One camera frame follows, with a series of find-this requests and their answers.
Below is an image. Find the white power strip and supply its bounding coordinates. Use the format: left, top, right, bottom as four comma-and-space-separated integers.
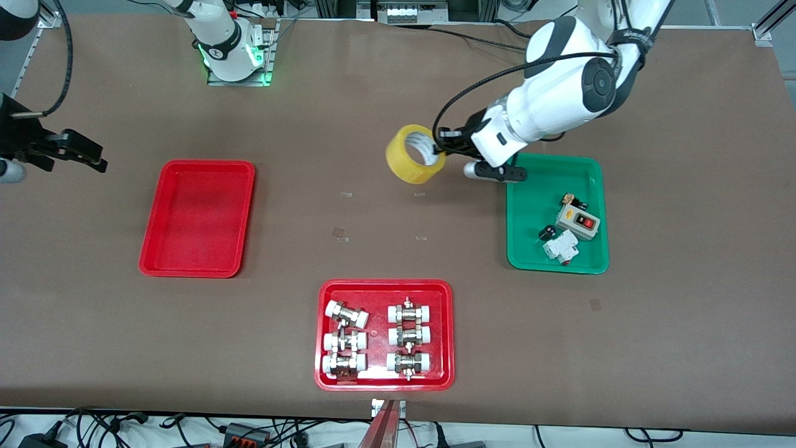
385, 3, 432, 25

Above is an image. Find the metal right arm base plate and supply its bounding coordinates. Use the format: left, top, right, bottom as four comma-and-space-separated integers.
206, 17, 279, 87

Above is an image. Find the black cable on table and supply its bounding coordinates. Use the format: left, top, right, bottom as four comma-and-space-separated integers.
428, 25, 535, 54

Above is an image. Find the red plastic tray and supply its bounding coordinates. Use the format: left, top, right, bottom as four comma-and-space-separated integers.
138, 160, 256, 279
315, 279, 455, 392

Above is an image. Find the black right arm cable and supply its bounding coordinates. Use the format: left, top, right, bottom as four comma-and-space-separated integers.
31, 0, 74, 119

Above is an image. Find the metal fitting with white caps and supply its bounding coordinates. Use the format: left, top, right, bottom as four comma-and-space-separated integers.
386, 351, 433, 382
323, 330, 368, 354
322, 353, 368, 381
387, 297, 433, 324
325, 300, 370, 329
387, 324, 433, 348

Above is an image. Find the black and orange connector box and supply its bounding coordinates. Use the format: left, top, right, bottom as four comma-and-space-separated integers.
223, 421, 270, 447

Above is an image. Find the yellow tape roll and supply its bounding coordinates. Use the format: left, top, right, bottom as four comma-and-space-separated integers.
386, 124, 448, 185

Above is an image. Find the grey push-button switch box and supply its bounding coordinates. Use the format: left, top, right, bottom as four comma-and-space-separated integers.
554, 203, 601, 240

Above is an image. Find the aluminium frame rail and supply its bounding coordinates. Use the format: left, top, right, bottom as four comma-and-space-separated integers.
751, 0, 796, 48
9, 17, 52, 101

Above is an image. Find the green plastic tray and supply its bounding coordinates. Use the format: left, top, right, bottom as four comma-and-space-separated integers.
506, 153, 609, 275

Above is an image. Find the black power adapter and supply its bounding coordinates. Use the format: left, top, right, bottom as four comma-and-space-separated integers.
17, 424, 68, 448

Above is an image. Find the red and metal bar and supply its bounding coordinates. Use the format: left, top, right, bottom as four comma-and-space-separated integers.
357, 398, 407, 448

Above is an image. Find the white circuit breaker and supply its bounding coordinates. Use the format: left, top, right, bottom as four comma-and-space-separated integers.
542, 230, 581, 266

